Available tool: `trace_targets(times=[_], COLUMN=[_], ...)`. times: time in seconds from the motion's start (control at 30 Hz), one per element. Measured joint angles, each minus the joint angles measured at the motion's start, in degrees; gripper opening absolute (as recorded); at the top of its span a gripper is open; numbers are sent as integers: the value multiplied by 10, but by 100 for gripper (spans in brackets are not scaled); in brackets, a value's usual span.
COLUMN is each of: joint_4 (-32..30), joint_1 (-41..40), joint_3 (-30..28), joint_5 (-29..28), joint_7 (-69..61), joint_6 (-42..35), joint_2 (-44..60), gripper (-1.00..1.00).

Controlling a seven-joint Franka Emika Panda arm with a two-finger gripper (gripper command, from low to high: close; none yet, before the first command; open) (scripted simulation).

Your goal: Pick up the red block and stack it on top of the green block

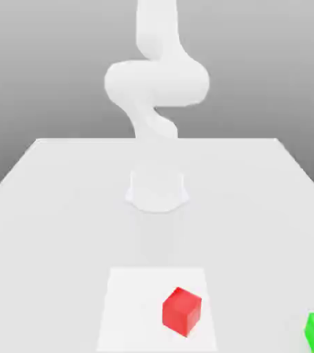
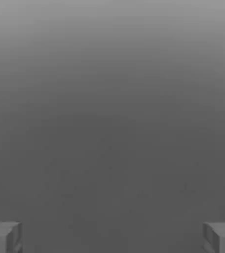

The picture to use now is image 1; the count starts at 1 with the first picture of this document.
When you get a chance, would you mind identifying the small red cube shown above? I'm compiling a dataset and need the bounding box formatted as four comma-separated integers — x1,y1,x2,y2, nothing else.
161,286,202,338

